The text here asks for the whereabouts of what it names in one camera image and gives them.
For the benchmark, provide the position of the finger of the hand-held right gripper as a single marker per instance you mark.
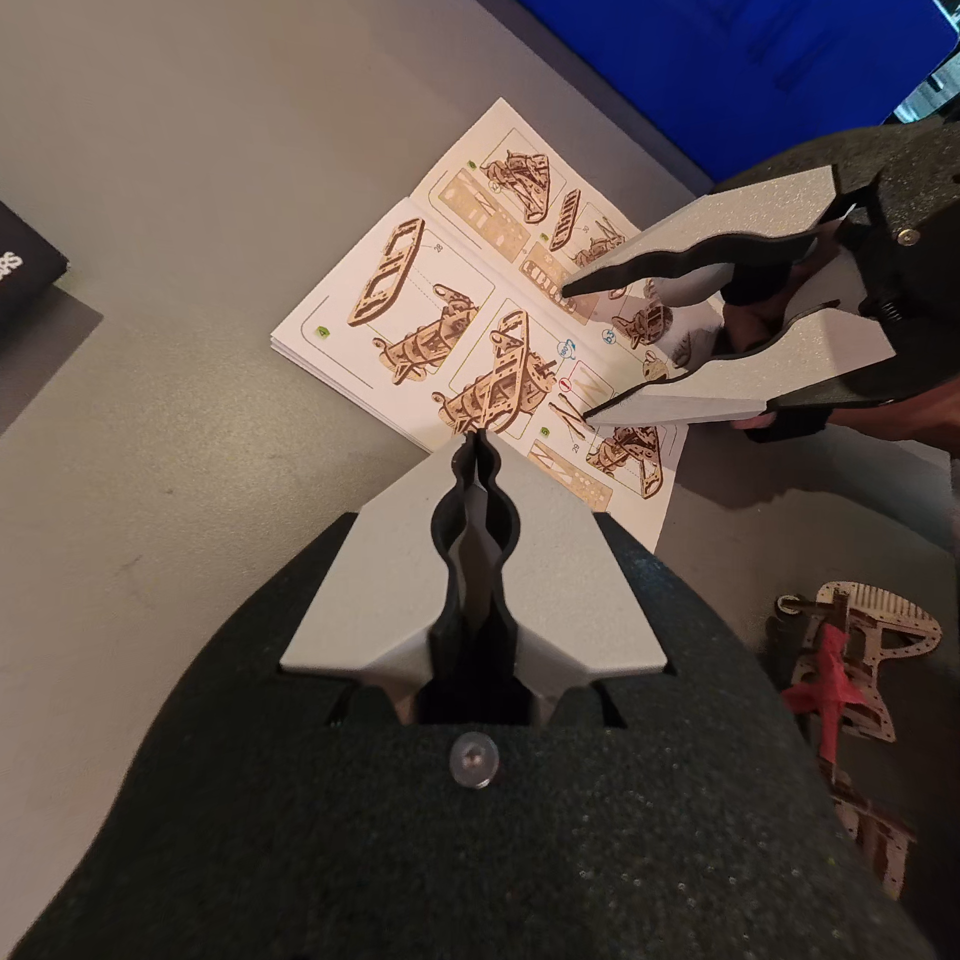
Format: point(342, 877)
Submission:
point(735, 225)
point(787, 367)

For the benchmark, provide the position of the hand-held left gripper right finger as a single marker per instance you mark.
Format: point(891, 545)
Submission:
point(585, 600)

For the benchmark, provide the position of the person's right hand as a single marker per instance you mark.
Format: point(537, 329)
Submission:
point(750, 330)

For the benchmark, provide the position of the black kit box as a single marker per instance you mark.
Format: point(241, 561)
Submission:
point(26, 262)

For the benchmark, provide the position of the blue plastic bin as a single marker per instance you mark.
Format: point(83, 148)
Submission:
point(712, 75)

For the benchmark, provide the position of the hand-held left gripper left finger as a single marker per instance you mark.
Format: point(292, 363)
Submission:
point(375, 600)

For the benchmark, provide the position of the instruction booklet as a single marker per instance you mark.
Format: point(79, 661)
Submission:
point(420, 322)

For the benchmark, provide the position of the wooden biplane model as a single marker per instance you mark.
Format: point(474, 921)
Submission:
point(862, 675)

